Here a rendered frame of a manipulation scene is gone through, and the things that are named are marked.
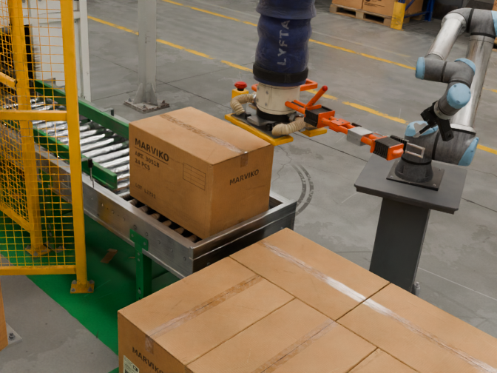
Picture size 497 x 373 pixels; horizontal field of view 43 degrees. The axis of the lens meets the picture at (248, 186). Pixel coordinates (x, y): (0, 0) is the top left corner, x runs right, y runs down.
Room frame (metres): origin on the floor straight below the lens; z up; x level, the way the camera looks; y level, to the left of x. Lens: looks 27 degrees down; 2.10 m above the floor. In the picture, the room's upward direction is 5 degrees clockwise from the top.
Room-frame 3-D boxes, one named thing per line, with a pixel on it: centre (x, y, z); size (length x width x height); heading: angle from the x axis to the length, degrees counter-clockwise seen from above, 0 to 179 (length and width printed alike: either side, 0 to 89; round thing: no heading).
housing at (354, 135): (2.18, -0.39, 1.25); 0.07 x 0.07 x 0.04; 40
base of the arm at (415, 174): (2.95, -0.83, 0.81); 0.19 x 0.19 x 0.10
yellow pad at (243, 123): (2.48, -0.02, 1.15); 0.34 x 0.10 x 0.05; 40
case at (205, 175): (2.82, 0.25, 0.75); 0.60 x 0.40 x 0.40; 48
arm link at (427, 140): (2.95, -0.84, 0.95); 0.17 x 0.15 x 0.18; 66
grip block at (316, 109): (2.35, -0.25, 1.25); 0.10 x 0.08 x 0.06; 130
